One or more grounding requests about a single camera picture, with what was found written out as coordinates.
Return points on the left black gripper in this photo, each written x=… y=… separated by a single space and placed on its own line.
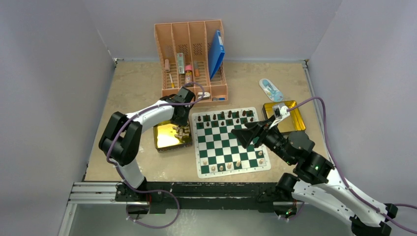
x=182 y=122

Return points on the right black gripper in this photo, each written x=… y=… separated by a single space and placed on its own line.
x=259 y=129

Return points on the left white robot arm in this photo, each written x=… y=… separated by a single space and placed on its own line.
x=121 y=139

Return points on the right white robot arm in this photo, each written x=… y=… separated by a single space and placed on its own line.
x=316 y=181

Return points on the pile of light chess pieces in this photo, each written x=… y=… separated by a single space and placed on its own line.
x=182 y=132

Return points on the green white chess board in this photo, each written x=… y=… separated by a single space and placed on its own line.
x=213 y=140

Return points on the right gold tin tray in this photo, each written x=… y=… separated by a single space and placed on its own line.
x=294 y=122

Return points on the gold tin tray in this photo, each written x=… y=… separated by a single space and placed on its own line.
x=164 y=139
x=294 y=122

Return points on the white stapler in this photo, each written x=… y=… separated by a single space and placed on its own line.
x=203 y=95

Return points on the left gold tin tray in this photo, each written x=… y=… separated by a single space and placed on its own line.
x=164 y=139

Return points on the blue white packaged item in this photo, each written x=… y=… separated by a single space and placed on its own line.
x=272 y=92

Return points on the brown bottle pink cap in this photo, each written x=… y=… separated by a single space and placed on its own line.
x=188 y=75

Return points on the white green box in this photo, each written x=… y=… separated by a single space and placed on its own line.
x=181 y=63

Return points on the pink desk organizer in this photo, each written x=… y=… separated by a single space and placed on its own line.
x=184 y=50

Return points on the blue folder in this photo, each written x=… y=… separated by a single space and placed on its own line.
x=216 y=54

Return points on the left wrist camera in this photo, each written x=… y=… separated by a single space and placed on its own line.
x=184 y=95

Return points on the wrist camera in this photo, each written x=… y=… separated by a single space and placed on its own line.
x=184 y=95
x=281 y=112

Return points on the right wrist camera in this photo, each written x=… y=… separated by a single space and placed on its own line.
x=281 y=112

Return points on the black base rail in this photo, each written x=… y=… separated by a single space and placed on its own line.
x=264 y=197

